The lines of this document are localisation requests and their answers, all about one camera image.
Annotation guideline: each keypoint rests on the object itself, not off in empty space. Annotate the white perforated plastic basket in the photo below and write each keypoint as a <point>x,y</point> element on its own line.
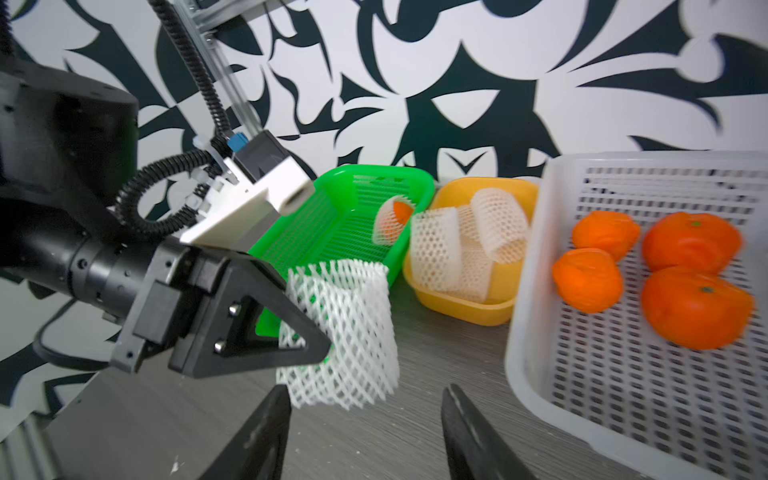
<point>608,379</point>

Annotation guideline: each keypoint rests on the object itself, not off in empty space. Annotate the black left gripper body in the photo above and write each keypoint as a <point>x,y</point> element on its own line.
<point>158,292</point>

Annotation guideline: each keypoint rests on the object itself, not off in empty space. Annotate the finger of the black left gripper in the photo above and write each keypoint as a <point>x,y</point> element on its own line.
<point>242,320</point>

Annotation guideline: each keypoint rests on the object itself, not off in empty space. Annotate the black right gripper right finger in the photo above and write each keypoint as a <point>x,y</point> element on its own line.
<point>474,449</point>

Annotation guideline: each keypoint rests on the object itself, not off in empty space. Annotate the white foam net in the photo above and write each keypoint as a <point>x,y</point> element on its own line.
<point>501,223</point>
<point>476,272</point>
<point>435,249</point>
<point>349,301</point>

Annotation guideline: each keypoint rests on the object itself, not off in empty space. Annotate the green plastic basket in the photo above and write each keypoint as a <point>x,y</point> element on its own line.
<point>337,221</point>

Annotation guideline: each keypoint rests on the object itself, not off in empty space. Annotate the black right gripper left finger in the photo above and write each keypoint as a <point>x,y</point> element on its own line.
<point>258,449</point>

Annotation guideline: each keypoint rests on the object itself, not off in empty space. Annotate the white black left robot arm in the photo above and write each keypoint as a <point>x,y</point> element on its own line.
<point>69,143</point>

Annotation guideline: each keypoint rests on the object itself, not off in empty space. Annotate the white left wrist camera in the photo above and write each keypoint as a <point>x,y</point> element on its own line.
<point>258,179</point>

